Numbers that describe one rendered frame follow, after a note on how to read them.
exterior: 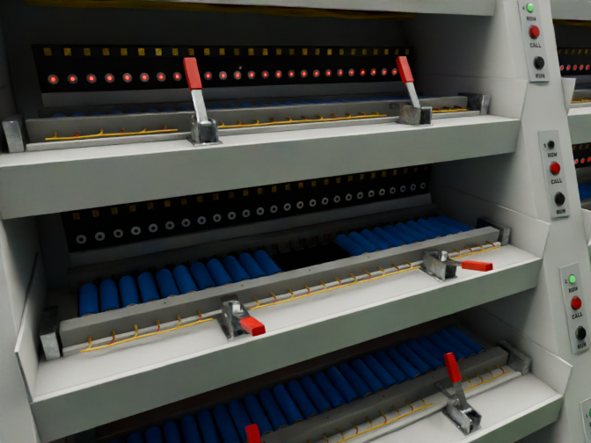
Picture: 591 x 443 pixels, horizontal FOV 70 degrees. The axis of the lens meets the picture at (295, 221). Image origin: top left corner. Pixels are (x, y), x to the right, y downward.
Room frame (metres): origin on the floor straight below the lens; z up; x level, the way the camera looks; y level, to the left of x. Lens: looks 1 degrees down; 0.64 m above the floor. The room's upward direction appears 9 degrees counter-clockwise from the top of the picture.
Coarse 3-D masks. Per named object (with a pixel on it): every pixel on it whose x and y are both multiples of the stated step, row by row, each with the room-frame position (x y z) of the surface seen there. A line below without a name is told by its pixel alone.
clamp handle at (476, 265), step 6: (444, 252) 0.52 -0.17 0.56; (444, 258) 0.52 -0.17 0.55; (450, 264) 0.51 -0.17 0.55; (456, 264) 0.50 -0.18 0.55; (462, 264) 0.49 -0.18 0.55; (468, 264) 0.48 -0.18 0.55; (474, 264) 0.47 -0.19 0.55; (480, 264) 0.47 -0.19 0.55; (486, 264) 0.46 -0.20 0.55; (474, 270) 0.47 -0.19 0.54; (480, 270) 0.46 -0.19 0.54; (486, 270) 0.46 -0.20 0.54
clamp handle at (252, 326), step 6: (234, 306) 0.41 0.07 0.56; (234, 312) 0.42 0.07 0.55; (240, 312) 0.42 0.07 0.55; (234, 318) 0.41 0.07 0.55; (240, 318) 0.39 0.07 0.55; (246, 318) 0.38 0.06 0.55; (252, 318) 0.38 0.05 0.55; (246, 324) 0.37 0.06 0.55; (252, 324) 0.36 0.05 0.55; (258, 324) 0.36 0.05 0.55; (264, 324) 0.36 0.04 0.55; (246, 330) 0.37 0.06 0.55; (252, 330) 0.35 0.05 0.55; (258, 330) 0.36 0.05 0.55; (264, 330) 0.36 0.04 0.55; (252, 336) 0.35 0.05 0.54
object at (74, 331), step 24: (432, 240) 0.57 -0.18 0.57; (456, 240) 0.57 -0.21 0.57; (480, 240) 0.59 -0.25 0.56; (336, 264) 0.51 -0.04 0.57; (360, 264) 0.51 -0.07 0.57; (384, 264) 0.53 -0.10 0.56; (408, 264) 0.54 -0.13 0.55; (216, 288) 0.46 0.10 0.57; (240, 288) 0.46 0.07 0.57; (264, 288) 0.47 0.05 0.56; (288, 288) 0.48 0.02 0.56; (120, 312) 0.41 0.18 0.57; (144, 312) 0.42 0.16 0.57; (168, 312) 0.43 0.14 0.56; (192, 312) 0.44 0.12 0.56; (72, 336) 0.39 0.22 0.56; (96, 336) 0.40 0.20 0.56; (144, 336) 0.40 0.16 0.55
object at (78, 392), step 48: (144, 240) 0.54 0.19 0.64; (192, 240) 0.56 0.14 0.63; (528, 240) 0.59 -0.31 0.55; (336, 288) 0.50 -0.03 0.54; (384, 288) 0.50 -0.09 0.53; (432, 288) 0.50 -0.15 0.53; (480, 288) 0.54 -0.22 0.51; (528, 288) 0.58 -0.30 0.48; (48, 336) 0.38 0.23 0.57; (192, 336) 0.42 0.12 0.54; (288, 336) 0.43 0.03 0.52; (336, 336) 0.46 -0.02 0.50; (48, 384) 0.36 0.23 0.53; (96, 384) 0.36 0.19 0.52; (144, 384) 0.38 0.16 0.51; (192, 384) 0.40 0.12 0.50; (48, 432) 0.35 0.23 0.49
